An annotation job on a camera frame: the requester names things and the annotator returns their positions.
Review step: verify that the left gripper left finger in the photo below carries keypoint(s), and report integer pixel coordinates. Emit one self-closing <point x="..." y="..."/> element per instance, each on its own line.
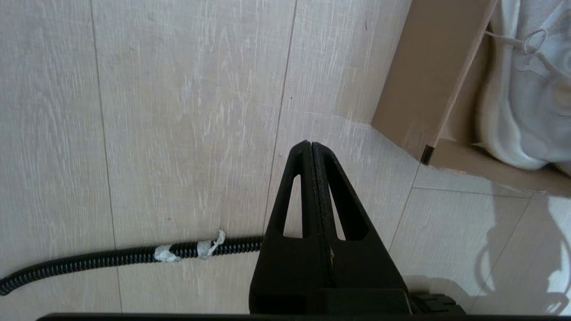
<point x="290" y="267"/>

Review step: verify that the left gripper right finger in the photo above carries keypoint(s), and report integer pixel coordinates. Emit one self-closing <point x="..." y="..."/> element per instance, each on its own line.
<point x="361" y="263"/>

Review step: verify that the cardboard shoe box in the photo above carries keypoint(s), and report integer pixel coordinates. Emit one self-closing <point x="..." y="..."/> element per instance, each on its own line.
<point x="424" y="76"/>

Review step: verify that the white lace-up sneaker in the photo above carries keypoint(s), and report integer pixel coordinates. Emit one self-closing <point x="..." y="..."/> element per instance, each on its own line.
<point x="526" y="98"/>

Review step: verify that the black ribbed robot wheel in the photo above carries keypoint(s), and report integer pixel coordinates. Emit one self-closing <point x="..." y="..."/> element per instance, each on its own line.
<point x="435" y="303"/>

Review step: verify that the long black corrugated conduit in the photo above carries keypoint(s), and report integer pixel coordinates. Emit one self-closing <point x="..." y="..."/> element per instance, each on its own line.
<point x="89" y="258"/>

